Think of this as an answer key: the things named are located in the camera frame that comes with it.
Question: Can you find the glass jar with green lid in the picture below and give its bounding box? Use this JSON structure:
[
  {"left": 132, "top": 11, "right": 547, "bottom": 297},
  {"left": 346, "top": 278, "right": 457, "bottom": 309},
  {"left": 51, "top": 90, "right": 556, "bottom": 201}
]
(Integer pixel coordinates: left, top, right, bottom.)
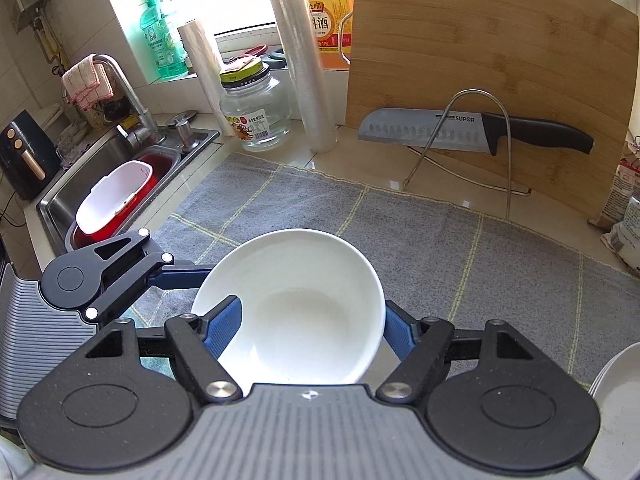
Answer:
[{"left": 219, "top": 55, "right": 291, "bottom": 152}]

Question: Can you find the steel kitchen faucet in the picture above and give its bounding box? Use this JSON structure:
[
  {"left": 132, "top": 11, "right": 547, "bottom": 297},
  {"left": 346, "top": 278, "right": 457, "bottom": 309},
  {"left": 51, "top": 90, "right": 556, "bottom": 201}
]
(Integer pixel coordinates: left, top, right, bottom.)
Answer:
[{"left": 93, "top": 54, "right": 166, "bottom": 148}]

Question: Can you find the green dish soap bottle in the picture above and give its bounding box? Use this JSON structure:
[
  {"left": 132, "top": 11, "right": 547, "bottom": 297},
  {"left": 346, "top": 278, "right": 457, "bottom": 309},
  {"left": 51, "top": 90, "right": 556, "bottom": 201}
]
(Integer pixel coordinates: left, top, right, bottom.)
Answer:
[{"left": 139, "top": 0, "right": 189, "bottom": 80}]

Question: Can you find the white fruit-print plate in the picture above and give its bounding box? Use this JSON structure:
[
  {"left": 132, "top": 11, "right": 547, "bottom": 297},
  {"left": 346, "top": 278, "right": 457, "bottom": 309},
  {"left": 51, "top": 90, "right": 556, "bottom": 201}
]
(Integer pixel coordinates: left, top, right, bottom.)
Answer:
[{"left": 585, "top": 342, "right": 640, "bottom": 479}]

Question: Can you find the black air fryer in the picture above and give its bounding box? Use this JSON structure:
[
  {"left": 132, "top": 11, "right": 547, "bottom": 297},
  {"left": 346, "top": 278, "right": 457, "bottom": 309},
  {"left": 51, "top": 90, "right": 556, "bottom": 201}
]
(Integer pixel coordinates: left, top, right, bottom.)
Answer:
[{"left": 0, "top": 110, "right": 61, "bottom": 202}]

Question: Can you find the steel wire knife stand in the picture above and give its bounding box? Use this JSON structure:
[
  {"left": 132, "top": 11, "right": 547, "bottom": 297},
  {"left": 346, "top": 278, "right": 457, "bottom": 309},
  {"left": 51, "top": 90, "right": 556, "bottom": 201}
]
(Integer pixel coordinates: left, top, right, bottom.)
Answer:
[{"left": 401, "top": 88, "right": 514, "bottom": 220}]

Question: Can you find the grey and teal dish towel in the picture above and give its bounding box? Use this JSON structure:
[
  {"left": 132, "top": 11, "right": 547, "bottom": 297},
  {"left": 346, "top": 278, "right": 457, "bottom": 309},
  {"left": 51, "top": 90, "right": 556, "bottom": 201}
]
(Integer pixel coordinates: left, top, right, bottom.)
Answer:
[{"left": 152, "top": 154, "right": 639, "bottom": 384}]

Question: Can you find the black-handled santoku knife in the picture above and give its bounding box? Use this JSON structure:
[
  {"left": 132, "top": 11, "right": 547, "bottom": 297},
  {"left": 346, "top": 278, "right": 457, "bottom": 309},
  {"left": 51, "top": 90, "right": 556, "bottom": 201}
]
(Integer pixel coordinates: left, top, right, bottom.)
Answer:
[{"left": 358, "top": 108, "right": 594, "bottom": 156}]

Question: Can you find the white bowl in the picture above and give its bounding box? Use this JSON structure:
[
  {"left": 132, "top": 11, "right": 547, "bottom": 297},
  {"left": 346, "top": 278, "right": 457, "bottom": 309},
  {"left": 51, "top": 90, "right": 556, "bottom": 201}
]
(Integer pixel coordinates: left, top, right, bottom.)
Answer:
[{"left": 191, "top": 229, "right": 385, "bottom": 391}]

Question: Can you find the red and white sink basin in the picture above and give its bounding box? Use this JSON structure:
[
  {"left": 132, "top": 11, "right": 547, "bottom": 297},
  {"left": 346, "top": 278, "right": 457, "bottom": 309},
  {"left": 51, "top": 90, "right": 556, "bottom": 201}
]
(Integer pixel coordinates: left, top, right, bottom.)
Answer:
[{"left": 68, "top": 150, "right": 179, "bottom": 249}]

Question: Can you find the pink checked dishcloth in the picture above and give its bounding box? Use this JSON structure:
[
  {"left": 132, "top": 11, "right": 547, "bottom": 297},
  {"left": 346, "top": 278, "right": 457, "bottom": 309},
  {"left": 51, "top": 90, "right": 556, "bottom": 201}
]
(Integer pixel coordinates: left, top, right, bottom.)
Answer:
[{"left": 62, "top": 54, "right": 114, "bottom": 110}]

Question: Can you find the white clipped plastic bag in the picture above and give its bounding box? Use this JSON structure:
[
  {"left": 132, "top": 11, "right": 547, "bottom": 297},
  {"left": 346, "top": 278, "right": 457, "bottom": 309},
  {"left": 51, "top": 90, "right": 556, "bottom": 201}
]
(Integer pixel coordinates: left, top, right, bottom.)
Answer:
[{"left": 601, "top": 195, "right": 640, "bottom": 274}]

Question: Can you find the clear plastic wrap roll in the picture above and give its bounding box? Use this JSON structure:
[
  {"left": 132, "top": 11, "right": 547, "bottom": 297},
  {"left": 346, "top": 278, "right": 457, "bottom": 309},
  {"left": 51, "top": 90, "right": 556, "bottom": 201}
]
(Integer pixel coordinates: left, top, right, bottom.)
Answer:
[{"left": 270, "top": 0, "right": 337, "bottom": 154}]

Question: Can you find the bamboo cutting board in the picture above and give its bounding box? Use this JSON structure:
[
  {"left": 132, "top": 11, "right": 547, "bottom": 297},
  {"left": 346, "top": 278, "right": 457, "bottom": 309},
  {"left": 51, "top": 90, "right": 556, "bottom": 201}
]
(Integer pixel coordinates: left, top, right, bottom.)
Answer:
[{"left": 346, "top": 0, "right": 639, "bottom": 218}]

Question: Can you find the red-white food bag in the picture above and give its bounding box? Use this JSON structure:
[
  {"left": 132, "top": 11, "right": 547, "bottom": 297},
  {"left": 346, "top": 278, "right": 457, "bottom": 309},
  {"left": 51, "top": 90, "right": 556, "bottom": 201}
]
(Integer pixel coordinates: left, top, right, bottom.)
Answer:
[{"left": 589, "top": 130, "right": 640, "bottom": 230}]

